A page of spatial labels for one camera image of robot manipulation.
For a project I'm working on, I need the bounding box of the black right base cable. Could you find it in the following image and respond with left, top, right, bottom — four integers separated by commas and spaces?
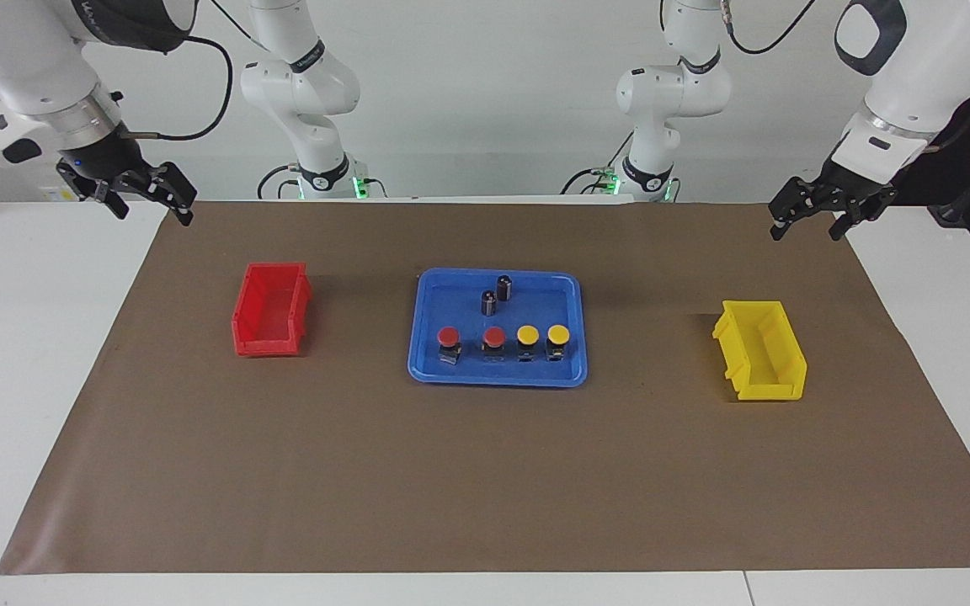
256, 163, 301, 201

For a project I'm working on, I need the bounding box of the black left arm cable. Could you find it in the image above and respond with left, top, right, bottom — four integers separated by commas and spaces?
721, 0, 819, 56

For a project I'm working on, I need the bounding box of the brown table mat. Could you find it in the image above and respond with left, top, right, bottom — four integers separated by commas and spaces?
0, 200, 970, 576

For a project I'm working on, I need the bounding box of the blue plastic tray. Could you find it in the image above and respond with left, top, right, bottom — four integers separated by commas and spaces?
407, 268, 589, 389

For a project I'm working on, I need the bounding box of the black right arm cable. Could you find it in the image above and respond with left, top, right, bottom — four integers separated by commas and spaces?
125, 34, 234, 142

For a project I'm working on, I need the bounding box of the red plastic bin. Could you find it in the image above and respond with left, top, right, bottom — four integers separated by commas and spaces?
232, 262, 313, 358

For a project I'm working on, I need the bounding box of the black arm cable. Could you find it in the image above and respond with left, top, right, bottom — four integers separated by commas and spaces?
721, 0, 819, 56
125, 34, 234, 142

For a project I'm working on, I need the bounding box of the yellow plastic bin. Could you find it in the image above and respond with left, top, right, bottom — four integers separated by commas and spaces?
712, 300, 808, 401

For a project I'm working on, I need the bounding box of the black left base cable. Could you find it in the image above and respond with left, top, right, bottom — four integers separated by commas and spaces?
559, 133, 633, 196

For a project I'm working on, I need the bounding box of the black base cable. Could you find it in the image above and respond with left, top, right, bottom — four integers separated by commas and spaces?
256, 163, 301, 201
559, 133, 633, 196

